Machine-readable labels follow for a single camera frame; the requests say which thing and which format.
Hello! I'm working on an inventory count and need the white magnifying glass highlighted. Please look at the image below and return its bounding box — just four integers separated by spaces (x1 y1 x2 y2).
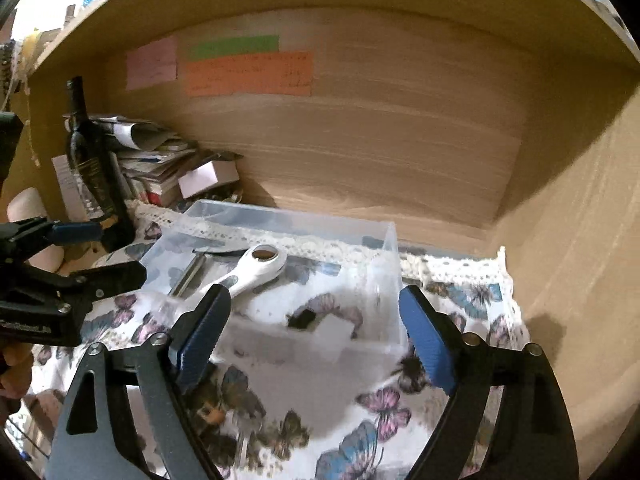
197 243 289 306

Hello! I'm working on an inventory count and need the clear plastic box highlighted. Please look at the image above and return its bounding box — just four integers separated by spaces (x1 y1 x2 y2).
137 199 404 362

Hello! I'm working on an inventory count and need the wooden shelf cabinet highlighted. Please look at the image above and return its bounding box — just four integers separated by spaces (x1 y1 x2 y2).
10 0 640 480

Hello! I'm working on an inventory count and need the small black block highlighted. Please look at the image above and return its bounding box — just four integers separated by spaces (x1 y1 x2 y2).
286 310 317 331

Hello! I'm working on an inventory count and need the person's left hand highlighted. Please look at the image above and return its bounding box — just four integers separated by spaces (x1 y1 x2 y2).
0 342 34 401

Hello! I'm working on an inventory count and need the green paper note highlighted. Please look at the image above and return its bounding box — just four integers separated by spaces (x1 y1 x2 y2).
187 35 281 61

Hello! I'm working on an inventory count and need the beige roll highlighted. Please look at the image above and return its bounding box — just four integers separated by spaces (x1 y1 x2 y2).
7 187 66 273

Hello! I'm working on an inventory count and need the small white cardboard box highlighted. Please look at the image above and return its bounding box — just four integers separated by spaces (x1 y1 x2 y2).
177 160 241 200

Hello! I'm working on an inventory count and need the pink paper note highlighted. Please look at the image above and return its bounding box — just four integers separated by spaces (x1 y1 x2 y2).
125 35 179 92

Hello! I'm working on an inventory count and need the stack of papers and books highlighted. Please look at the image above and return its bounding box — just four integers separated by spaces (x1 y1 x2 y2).
62 115 202 209

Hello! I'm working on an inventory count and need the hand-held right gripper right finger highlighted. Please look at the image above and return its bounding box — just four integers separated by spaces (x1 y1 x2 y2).
398 285 581 480

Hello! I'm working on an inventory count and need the orange paper note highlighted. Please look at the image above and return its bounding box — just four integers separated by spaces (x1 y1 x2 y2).
184 51 314 98

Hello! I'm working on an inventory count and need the small white block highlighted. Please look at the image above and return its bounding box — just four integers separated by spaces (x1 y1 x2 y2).
312 312 354 361

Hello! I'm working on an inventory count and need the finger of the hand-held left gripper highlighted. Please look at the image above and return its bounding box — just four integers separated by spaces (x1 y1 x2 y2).
0 260 148 314
0 216 117 267

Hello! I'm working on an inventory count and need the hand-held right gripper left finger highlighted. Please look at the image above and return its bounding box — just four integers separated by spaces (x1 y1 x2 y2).
45 284 233 480

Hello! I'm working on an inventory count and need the dark glass bottle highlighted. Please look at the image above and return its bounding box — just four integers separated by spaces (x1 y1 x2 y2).
65 76 136 254

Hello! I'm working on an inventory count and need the butterfly print tablecloth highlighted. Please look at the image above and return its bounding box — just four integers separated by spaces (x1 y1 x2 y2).
30 202 532 480

